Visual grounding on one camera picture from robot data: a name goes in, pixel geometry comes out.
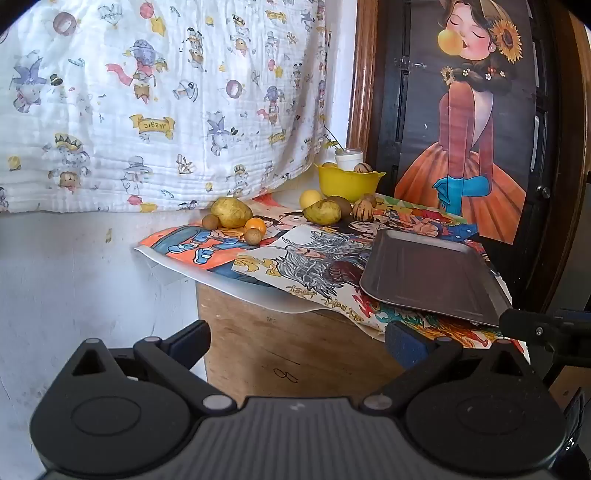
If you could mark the white printed blanket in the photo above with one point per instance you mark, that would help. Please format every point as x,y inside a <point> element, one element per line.
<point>138,92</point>

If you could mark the colourful cartoon poster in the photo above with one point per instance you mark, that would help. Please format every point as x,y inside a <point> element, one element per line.
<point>415,214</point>

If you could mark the yellow plastic bowl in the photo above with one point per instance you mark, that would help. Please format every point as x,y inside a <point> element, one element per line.
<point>346,184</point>

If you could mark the thin yellow-leaf twig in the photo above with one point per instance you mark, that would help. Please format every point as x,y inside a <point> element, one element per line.
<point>328,144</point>

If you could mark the white jar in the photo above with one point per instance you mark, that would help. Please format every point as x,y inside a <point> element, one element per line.
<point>348,159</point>

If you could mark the wall poster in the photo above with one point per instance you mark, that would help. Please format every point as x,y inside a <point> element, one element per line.
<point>466,138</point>

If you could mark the wooden table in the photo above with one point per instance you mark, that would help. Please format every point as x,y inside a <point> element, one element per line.
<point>277,341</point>

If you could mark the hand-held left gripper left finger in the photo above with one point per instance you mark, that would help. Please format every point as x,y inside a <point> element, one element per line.
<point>184,342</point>

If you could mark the striped pepino melon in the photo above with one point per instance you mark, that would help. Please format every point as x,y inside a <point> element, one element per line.
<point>361,210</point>
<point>362,168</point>
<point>370,199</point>

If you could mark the large yellow-green mango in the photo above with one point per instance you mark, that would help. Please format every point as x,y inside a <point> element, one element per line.
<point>322,213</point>

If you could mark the small brown round fruit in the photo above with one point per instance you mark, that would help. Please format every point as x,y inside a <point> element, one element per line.
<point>252,237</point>
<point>210,221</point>

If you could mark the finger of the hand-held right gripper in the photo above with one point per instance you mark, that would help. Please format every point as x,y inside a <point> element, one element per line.
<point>531,327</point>

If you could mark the grey metal tray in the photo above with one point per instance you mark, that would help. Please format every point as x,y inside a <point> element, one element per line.
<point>429,272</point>

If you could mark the brown wooden door frame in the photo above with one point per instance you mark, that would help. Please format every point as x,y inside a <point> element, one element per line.
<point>362,69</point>

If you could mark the small orange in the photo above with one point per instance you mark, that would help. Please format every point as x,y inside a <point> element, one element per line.
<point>255,225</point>

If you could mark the black door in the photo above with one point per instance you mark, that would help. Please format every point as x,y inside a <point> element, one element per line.
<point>392,115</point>

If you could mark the brown kiwi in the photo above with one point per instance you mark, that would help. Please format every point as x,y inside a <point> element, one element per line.
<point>345,205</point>

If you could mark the yellow lemon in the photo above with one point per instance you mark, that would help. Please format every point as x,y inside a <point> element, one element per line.
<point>310,198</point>

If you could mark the yellow-green pear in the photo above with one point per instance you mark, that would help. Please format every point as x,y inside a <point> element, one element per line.
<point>231,212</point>

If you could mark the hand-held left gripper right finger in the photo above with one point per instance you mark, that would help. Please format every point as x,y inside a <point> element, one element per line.
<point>406,344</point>

